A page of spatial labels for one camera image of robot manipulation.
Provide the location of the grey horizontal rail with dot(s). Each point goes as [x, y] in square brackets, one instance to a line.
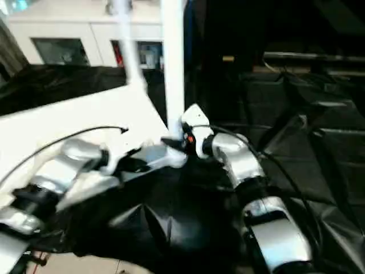
[316, 57]

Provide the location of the small brass label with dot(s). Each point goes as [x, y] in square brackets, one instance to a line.
[228, 58]

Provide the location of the white plastic table top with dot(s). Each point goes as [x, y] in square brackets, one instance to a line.
[68, 120]

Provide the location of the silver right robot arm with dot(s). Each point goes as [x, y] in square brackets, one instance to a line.
[245, 171]

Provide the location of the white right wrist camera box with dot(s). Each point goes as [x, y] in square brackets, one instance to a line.
[197, 128]

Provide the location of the white cabinet with glass doors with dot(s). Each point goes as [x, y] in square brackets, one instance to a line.
[63, 28]

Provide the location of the red bottle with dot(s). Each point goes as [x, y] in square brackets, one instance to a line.
[118, 54]

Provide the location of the black work mat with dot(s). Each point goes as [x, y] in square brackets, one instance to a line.
[319, 171]

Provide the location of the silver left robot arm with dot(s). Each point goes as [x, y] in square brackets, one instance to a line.
[51, 177]

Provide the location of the grey window curtain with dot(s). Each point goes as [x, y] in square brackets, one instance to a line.
[10, 48]

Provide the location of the white plastic table leg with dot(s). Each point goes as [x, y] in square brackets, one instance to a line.
[130, 45]
[173, 63]

